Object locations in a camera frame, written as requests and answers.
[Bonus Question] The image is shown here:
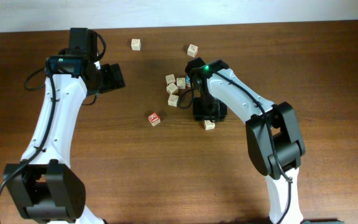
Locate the wooden block with swirl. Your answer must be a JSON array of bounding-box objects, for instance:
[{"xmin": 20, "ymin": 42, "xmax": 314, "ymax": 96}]
[{"xmin": 203, "ymin": 120, "xmax": 216, "ymax": 131}]

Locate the wooden block cluster bottom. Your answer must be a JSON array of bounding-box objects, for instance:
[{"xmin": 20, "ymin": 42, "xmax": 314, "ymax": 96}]
[{"xmin": 168, "ymin": 95, "xmax": 179, "ymax": 107}]

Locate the wooden block cluster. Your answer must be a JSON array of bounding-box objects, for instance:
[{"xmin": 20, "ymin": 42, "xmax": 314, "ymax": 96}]
[
  {"xmin": 166, "ymin": 83, "xmax": 178, "ymax": 95},
  {"xmin": 165, "ymin": 74, "xmax": 176, "ymax": 85},
  {"xmin": 168, "ymin": 95, "xmax": 179, "ymax": 107}
]

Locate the red letter block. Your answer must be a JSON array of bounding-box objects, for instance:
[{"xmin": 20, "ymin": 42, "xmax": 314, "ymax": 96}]
[{"xmin": 148, "ymin": 113, "xmax": 161, "ymax": 126}]

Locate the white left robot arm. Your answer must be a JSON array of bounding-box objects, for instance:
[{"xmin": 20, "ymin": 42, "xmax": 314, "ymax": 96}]
[{"xmin": 1, "ymin": 28, "xmax": 126, "ymax": 223}]

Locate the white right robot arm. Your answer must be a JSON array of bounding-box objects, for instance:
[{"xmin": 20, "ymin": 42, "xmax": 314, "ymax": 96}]
[{"xmin": 185, "ymin": 57, "xmax": 305, "ymax": 223}]

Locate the blue letter D block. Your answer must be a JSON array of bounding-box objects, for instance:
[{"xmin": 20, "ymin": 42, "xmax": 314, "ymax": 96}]
[{"xmin": 185, "ymin": 75, "xmax": 191, "ymax": 88}]

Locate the wooden block beside blue D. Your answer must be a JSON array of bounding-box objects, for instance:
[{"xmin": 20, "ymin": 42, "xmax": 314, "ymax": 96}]
[{"xmin": 176, "ymin": 78, "xmax": 186, "ymax": 90}]

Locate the wooden block far left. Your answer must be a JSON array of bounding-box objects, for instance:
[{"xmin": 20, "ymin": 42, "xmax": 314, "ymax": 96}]
[{"xmin": 131, "ymin": 39, "xmax": 141, "ymax": 51}]

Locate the wooden block far right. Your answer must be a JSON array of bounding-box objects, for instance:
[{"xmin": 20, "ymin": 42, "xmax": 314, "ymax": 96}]
[{"xmin": 187, "ymin": 44, "xmax": 198, "ymax": 57}]

